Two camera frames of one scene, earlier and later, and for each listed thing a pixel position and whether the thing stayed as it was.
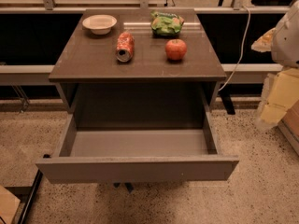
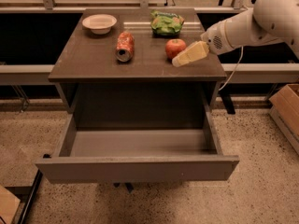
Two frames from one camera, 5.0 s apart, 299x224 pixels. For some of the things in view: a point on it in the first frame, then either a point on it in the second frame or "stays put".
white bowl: x=100 y=24 stays put
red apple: x=176 y=49 stays put
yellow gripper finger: x=281 y=90 to x=214 y=39
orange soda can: x=124 y=46 stays put
